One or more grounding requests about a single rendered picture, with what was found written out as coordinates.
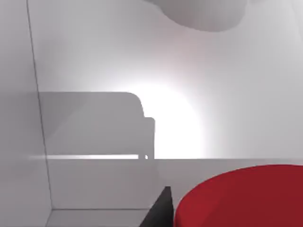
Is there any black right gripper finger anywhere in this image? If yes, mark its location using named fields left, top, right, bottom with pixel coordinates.
left=139, top=186, right=175, bottom=227

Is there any red can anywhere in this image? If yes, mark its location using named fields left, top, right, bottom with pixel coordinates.
left=173, top=164, right=303, bottom=227

